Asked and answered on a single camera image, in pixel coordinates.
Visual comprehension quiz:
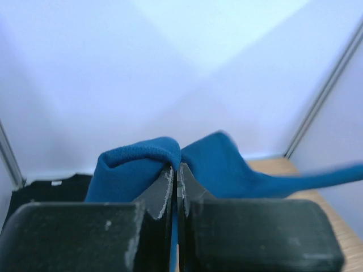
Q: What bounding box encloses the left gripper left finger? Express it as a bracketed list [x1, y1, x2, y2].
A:
[1, 166, 174, 271]

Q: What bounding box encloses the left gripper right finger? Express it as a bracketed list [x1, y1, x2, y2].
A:
[176, 163, 345, 271]

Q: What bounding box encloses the blue printed t-shirt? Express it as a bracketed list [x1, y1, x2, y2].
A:
[84, 130, 363, 272]

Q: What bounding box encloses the folded black t-shirt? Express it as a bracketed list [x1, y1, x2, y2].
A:
[5, 174, 92, 222]

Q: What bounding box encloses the left aluminium frame post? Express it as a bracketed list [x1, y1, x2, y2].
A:
[1, 124, 26, 189]

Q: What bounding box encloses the aluminium frame post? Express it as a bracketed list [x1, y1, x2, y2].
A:
[1, 124, 26, 189]
[284, 18, 362, 159]

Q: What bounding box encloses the right aluminium frame post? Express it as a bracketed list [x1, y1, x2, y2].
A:
[284, 18, 362, 159]

